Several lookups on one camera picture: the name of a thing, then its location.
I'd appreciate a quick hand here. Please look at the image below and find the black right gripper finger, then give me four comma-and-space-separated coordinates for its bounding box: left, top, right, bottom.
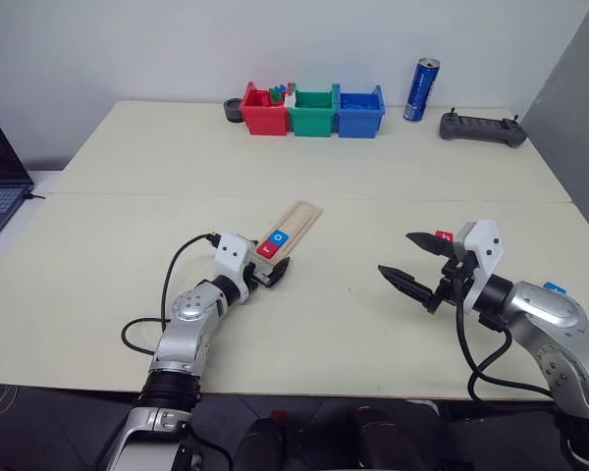
377, 265, 436, 307
404, 231, 455, 258

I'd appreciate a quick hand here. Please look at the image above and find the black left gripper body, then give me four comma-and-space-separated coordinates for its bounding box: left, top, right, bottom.
247, 262, 274, 291

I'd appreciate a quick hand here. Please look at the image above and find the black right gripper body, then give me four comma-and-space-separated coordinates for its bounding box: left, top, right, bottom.
425, 243, 478, 315

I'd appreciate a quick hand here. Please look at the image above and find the long wooden letter tray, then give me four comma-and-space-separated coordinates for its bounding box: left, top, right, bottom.
252, 199, 325, 277

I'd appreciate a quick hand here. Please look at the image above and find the grey handheld controller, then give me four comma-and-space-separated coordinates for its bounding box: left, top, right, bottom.
439, 107, 528, 149

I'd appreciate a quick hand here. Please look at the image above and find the blue plastic bin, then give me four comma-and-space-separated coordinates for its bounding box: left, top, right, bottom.
334, 83, 387, 139

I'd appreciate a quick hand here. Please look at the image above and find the green plastic bin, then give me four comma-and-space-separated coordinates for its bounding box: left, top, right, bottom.
287, 83, 338, 138

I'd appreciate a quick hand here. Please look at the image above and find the red plastic bin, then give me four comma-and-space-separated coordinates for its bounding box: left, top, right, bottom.
240, 80, 293, 136

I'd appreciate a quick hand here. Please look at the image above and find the tall blue drink can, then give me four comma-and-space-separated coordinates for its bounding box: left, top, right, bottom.
402, 56, 443, 124

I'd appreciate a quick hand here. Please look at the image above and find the dark grey round cup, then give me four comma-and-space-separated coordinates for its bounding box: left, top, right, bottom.
223, 96, 247, 125

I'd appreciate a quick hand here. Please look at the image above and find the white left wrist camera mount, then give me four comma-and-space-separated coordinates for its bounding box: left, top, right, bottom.
213, 233, 259, 305

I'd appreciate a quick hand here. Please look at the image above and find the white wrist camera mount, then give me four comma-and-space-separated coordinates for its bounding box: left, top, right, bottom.
453, 219, 507, 316
213, 233, 259, 305

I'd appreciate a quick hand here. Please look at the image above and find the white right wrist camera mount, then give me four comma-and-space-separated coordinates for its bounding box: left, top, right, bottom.
453, 219, 507, 316

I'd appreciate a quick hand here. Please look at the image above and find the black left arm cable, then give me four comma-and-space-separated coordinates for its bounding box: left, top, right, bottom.
121, 233, 223, 355

